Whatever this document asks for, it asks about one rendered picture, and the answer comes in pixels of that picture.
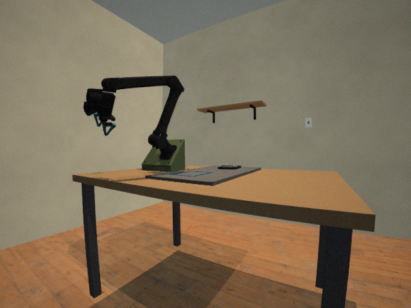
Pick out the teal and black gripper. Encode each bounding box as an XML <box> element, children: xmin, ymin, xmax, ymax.
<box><xmin>93</xmin><ymin>106</ymin><xmax>116</xmax><ymax>136</ymax></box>

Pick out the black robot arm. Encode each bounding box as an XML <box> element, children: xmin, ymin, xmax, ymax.
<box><xmin>83</xmin><ymin>76</ymin><xmax>184</xmax><ymax>160</ymax></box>

